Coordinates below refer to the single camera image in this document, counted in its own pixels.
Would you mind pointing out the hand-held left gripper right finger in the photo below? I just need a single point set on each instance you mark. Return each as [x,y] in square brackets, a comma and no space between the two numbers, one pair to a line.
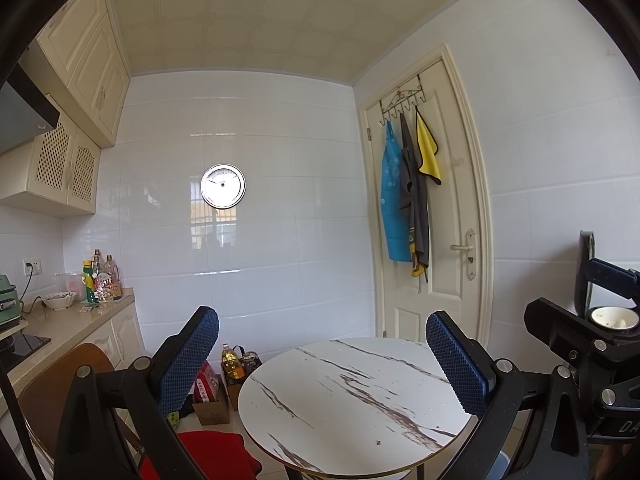
[452,360]

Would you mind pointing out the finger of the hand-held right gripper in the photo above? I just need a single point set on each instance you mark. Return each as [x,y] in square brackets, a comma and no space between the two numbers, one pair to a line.
[607,274]
[555,322]

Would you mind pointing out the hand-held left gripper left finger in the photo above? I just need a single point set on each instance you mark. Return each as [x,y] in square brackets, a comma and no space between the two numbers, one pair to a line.
[190,360]

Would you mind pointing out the dark upright panel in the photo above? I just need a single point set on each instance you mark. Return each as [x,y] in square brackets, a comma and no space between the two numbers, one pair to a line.
[585,270]

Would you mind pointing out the yellow cooking oil bottle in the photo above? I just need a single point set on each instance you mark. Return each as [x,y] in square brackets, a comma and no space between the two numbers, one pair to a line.
[231,362]

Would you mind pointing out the white round bowl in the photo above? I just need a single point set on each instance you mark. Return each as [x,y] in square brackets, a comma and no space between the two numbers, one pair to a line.
[612,317]

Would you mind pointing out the dark glass jar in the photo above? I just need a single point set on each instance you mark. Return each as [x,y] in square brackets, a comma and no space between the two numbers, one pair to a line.
[250,361]

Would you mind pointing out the cream base cabinet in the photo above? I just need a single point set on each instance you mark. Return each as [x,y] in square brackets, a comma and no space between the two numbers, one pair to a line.
[125,330]

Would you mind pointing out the red seat cushion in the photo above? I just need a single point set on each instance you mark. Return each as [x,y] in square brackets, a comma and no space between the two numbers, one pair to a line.
[215,450]

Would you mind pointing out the red label bottle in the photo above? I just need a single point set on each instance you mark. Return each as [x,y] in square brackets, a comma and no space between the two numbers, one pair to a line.
[105,285]

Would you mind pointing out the round white marble table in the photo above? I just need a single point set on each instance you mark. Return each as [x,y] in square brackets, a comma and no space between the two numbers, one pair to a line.
[350,410]

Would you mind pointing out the light blue bucket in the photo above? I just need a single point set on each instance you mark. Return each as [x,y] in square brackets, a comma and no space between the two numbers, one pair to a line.
[501,466]

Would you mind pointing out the green dish soap bottle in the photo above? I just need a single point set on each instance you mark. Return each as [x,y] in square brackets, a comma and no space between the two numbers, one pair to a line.
[89,285]

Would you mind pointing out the beige kitchen countertop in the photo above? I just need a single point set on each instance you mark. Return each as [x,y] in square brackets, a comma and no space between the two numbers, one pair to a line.
[65,330]

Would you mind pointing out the brown wooden chair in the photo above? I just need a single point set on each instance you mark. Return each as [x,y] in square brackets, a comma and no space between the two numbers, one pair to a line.
[55,385]

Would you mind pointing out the tall dark-capped glass bottle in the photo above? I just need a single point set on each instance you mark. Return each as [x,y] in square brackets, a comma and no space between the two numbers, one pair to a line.
[97,259]

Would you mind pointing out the white patterned bowl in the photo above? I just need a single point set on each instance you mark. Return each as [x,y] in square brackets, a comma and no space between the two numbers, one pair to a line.
[59,301]

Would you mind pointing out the clear plastic container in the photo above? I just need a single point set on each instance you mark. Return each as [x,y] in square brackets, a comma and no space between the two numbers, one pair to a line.
[67,281]

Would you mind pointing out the cream panelled door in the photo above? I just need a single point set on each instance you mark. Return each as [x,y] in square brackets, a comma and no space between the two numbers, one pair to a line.
[450,210]

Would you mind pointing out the grey apron with yellow trim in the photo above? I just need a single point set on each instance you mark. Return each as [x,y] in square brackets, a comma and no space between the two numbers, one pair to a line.
[417,200]

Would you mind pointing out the black induction cooktop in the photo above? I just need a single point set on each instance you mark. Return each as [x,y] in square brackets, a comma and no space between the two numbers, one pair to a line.
[25,344]

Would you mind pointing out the blue apron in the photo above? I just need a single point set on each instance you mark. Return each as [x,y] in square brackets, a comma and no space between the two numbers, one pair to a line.
[392,200]

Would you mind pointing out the green kitchen appliance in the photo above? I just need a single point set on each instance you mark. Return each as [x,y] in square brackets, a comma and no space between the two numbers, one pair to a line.
[7,300]

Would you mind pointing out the yellow cloth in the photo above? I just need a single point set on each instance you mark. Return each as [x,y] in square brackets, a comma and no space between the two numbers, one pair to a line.
[429,152]

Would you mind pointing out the cream lattice door cabinet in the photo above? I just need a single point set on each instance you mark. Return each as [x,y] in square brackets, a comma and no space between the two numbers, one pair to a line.
[60,160]

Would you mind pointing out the metal over-door hook rack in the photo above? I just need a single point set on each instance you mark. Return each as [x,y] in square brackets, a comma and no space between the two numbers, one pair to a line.
[400,94]

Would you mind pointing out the black range hood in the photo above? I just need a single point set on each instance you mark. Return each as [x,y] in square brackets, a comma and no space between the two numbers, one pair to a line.
[25,110]

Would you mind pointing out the round silver wall clock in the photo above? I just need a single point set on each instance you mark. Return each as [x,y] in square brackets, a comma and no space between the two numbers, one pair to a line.
[223,186]

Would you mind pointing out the white wall socket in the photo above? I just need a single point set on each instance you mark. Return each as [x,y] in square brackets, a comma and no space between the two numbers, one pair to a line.
[31,266]

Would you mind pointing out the cream wall cabinets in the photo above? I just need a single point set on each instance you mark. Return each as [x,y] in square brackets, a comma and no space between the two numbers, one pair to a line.
[90,60]

